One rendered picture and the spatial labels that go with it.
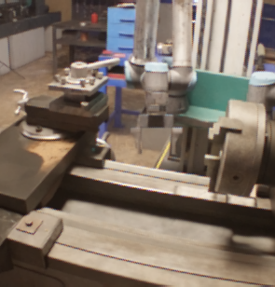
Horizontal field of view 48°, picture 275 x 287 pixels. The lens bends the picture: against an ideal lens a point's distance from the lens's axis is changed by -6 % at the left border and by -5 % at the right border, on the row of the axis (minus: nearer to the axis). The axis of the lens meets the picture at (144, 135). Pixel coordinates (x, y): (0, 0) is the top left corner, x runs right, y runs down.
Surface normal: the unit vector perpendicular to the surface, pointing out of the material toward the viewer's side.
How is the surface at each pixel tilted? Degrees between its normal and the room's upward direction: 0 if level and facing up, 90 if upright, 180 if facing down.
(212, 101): 90
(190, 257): 0
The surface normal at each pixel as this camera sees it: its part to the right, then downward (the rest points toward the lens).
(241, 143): -0.17, -0.11
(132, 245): 0.06, -0.89
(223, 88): -0.29, 0.42
